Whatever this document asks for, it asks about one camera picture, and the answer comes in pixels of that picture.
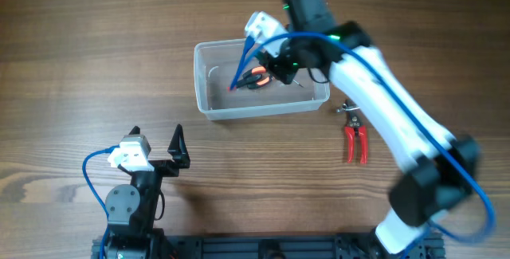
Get orange black needle-nose pliers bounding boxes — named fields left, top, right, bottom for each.
left=234, top=66, right=273, bottom=90

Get clear plastic container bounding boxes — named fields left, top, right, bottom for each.
left=194, top=39, right=330, bottom=120

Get red handled wire stripper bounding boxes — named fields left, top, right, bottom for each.
left=343, top=99, right=368, bottom=165

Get red black screwdriver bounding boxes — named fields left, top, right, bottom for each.
left=227, top=80, right=247, bottom=92

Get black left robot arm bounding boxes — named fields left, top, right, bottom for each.
left=94, top=124, right=190, bottom=259

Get green handled screwdriver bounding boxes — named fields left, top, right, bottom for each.
left=292, top=79, right=304, bottom=88

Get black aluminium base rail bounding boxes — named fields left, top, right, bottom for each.
left=91, top=233, right=446, bottom=259

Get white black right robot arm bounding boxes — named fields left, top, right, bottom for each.
left=245, top=0, right=481, bottom=258

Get silver combination wrench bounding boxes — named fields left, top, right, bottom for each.
left=336, top=104, right=359, bottom=113

